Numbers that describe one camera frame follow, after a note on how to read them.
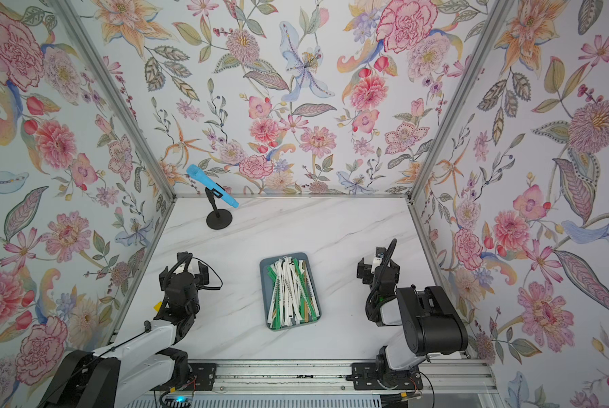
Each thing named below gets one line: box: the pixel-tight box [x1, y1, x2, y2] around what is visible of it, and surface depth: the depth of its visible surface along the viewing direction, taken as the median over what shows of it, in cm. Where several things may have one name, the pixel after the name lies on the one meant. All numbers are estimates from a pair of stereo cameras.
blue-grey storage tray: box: [259, 252, 322, 331], surface depth 90 cm
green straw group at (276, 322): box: [267, 266, 282, 330], surface depth 88 cm
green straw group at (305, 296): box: [292, 258, 318, 323], surface depth 89 cm
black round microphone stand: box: [204, 187, 234, 230], surface depth 113 cm
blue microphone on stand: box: [186, 164, 240, 209], surface depth 99 cm
